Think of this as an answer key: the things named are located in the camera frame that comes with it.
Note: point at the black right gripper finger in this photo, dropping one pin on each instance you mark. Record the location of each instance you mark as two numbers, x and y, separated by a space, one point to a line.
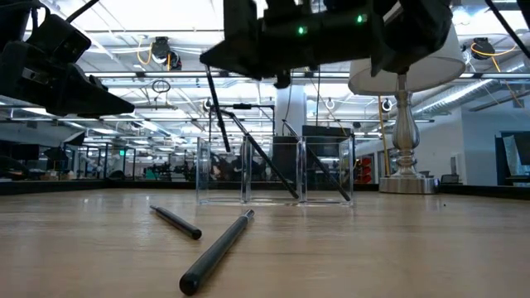
232 62

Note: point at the black makeup brush silver ferrule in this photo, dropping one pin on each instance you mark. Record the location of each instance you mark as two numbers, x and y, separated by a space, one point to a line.
319 163
218 109
221 248
178 223

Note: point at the black fluffy-head makeup brush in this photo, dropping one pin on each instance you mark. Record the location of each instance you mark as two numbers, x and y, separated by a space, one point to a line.
261 153

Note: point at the clear acrylic brush organizer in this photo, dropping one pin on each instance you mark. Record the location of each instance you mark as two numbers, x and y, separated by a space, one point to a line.
215 182

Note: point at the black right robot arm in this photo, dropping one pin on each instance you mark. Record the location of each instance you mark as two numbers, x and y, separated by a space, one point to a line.
331 37

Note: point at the large black monitor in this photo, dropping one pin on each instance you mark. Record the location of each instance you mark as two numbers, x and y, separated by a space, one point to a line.
327 132

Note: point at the stack of red bins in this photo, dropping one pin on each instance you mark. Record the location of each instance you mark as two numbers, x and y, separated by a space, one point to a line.
366 169

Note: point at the white shade silver table lamp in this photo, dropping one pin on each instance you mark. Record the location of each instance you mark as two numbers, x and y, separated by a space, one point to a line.
406 136

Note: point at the small dark laptop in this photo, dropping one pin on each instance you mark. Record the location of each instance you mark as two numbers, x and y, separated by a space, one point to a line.
450 179

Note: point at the crinkled silver sheet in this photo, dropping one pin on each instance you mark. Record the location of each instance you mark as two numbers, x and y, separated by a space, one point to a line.
513 153

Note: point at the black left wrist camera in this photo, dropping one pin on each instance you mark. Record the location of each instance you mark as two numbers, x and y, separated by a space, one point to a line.
62 41

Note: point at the black aluminium table frame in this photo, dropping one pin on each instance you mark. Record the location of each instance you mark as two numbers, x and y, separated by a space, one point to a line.
83 187

